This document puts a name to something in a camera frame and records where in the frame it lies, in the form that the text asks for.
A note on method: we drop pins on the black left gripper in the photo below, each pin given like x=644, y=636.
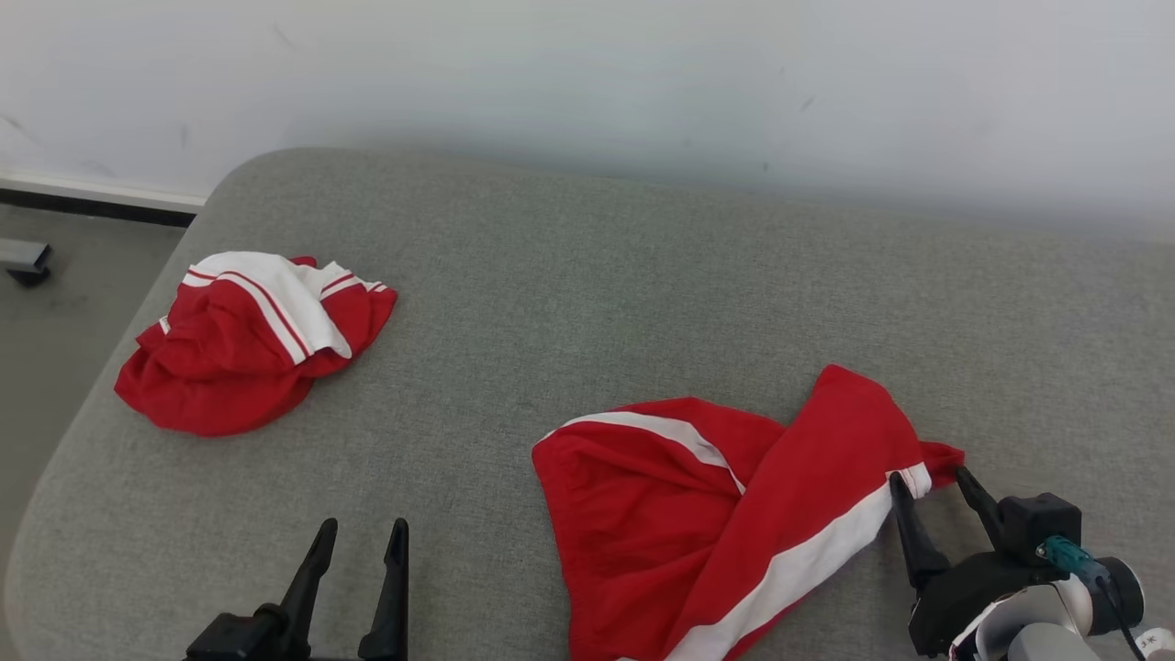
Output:
x=243, y=640

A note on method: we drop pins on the red shorts white side stripe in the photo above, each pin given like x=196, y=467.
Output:
x=698, y=514

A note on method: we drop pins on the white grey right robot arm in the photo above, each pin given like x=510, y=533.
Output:
x=1028, y=633

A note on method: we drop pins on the black white wall baseboard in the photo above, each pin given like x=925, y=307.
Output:
x=92, y=197

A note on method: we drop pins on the red basketball jersey white trim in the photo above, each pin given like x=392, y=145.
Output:
x=239, y=358

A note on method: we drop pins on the grey furniture foot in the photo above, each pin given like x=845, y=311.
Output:
x=26, y=259

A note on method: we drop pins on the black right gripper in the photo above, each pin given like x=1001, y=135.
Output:
x=991, y=588

